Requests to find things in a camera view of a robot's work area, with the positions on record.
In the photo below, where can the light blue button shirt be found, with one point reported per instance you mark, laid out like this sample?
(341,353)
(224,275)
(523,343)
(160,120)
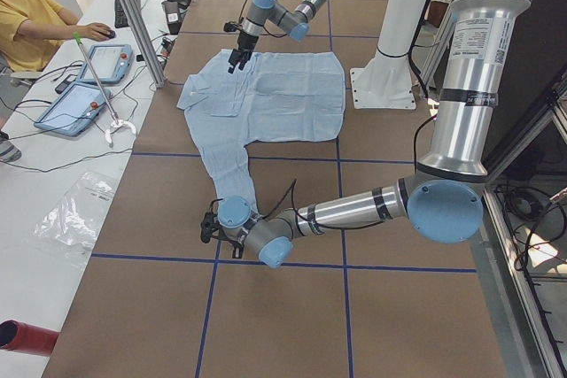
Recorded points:
(276,98)

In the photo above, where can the upper blue teach pendant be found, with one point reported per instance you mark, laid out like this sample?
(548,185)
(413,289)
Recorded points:
(111,61)

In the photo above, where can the blue teach pendant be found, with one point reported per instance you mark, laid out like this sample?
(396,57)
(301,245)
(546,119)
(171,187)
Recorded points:
(74,110)
(111,61)

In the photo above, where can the metal reacher grabber tool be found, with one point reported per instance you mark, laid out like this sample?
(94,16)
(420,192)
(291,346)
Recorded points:
(116,122)

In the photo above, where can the clear plastic bag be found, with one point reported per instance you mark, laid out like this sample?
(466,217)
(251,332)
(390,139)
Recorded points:
(71,228)

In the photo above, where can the lower blue teach pendant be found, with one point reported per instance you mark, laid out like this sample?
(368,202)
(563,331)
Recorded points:
(74,110)

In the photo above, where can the person in yellow shirt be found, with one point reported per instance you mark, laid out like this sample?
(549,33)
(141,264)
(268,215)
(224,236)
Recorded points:
(33,30)

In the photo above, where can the red cylinder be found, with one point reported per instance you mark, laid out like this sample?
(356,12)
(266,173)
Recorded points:
(29,339)

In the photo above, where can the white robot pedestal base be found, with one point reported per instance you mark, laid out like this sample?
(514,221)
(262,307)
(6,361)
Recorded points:
(385,82)

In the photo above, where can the aluminium frame post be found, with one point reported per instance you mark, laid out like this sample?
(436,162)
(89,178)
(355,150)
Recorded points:
(137,25)

